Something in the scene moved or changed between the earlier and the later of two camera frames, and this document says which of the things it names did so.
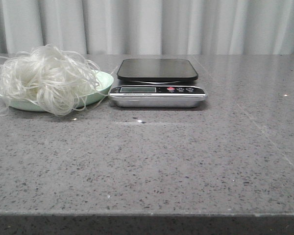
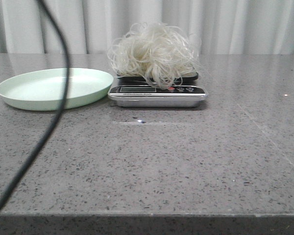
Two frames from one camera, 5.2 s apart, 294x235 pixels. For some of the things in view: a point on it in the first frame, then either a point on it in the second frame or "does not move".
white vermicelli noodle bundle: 61,82 → 160,53
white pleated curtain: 98,28 does not move
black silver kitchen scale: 157,83 does not move
